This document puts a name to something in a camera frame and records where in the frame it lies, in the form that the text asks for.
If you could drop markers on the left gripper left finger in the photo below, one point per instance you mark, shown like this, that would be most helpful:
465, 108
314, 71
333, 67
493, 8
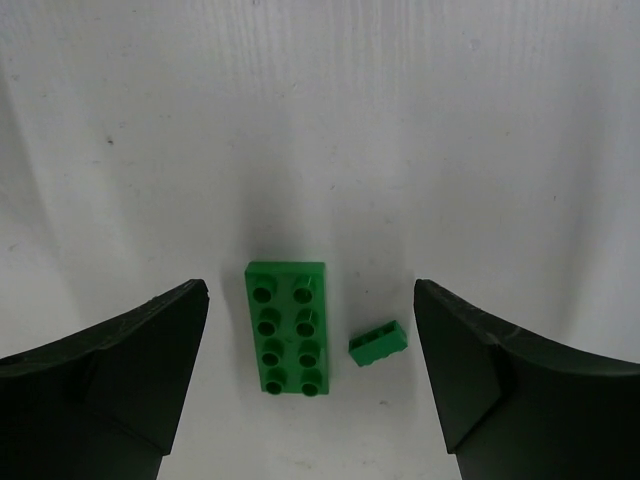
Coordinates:
105, 402

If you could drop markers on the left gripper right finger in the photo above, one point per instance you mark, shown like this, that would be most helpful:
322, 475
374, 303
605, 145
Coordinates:
515, 405

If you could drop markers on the tiny dark green lego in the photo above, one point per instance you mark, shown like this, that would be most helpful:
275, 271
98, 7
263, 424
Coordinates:
378, 344

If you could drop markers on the dark green lego plate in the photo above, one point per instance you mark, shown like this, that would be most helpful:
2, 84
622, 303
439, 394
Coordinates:
287, 308

